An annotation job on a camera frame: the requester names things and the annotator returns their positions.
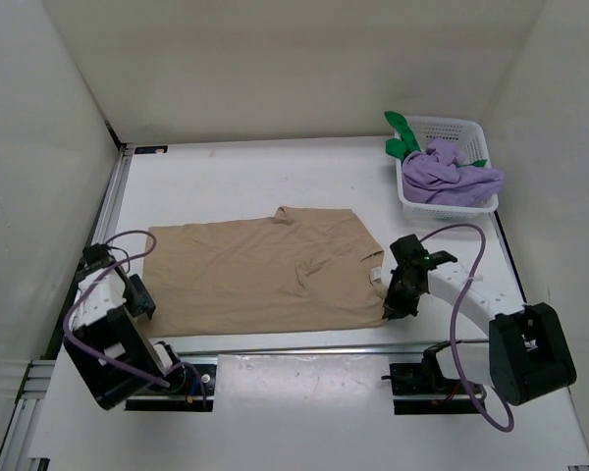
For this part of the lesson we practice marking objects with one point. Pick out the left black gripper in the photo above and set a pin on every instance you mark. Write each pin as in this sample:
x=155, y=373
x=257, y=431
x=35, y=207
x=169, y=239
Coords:
x=140, y=296

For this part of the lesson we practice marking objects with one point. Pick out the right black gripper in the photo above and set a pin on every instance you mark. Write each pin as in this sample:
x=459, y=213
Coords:
x=403, y=286

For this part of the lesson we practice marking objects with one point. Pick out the beige t shirt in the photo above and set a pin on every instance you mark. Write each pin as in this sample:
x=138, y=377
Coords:
x=301, y=270

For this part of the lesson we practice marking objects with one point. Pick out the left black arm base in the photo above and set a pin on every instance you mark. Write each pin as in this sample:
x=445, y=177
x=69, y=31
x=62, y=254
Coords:
x=193, y=390

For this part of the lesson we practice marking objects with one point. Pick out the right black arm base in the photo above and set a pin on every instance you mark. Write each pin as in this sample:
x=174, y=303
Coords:
x=414, y=393

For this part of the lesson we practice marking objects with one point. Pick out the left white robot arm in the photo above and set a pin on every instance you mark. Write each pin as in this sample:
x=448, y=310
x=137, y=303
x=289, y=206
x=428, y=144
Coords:
x=101, y=336

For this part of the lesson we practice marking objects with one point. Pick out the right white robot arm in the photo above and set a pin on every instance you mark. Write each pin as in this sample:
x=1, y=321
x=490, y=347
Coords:
x=527, y=355

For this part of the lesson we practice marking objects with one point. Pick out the purple t shirt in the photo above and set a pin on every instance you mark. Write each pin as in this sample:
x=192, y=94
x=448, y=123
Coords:
x=439, y=175

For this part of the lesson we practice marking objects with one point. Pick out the blue label sticker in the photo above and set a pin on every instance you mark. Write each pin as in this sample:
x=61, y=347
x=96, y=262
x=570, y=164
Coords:
x=147, y=150

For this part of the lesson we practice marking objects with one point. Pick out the green t shirt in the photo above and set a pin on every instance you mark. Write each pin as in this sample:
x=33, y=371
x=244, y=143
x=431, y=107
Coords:
x=405, y=142

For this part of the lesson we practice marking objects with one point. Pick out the white plastic basket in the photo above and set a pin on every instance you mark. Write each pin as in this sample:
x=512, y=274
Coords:
x=470, y=138

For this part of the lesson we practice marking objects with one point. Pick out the aluminium frame rail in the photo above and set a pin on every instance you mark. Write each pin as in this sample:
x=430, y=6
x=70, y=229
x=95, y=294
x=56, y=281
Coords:
x=34, y=384

